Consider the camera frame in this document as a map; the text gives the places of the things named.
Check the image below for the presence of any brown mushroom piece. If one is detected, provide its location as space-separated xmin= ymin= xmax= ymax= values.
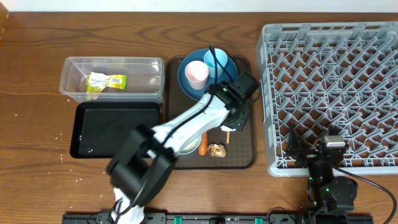
xmin=208 ymin=143 xmax=226 ymax=157

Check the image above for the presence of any orange carrot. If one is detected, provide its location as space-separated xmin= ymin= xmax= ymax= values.
xmin=198 ymin=132 xmax=208 ymax=156

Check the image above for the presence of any pile of white rice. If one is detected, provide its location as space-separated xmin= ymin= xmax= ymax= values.
xmin=185 ymin=138 xmax=201 ymax=153

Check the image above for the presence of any light blue bowl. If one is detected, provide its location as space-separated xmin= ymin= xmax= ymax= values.
xmin=180 ymin=136 xmax=201 ymax=155

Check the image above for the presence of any yellow green snack wrapper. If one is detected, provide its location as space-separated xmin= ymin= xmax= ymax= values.
xmin=85 ymin=72 xmax=127 ymax=101

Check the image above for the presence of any white napkin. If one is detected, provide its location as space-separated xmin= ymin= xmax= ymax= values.
xmin=220 ymin=126 xmax=235 ymax=132

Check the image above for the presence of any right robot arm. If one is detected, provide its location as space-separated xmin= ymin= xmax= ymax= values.
xmin=286 ymin=127 xmax=358 ymax=223

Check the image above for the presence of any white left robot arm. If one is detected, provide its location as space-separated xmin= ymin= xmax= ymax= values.
xmin=106 ymin=72 xmax=260 ymax=223

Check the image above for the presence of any grey dishwasher rack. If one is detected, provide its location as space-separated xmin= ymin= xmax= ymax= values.
xmin=256 ymin=22 xmax=397 ymax=177

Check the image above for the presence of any left wooden chopstick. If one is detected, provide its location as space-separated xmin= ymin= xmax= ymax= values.
xmin=226 ymin=131 xmax=230 ymax=144

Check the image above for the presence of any light blue cup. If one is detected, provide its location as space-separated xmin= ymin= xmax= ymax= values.
xmin=203 ymin=49 xmax=228 ymax=78

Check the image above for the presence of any pink cup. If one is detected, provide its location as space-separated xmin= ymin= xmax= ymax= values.
xmin=185 ymin=60 xmax=209 ymax=90

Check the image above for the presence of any brown serving tray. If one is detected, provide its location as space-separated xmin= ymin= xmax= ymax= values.
xmin=160 ymin=56 xmax=257 ymax=170

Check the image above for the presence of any dark blue plate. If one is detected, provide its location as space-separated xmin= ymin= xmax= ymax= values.
xmin=178 ymin=49 xmax=238 ymax=101

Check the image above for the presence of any clear plastic bin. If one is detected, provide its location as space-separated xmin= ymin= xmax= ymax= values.
xmin=59 ymin=57 xmax=165 ymax=103

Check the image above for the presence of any black plastic tray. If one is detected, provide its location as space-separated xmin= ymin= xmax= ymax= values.
xmin=70 ymin=101 xmax=160 ymax=159

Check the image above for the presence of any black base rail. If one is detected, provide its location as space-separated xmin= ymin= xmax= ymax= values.
xmin=62 ymin=212 xmax=374 ymax=224

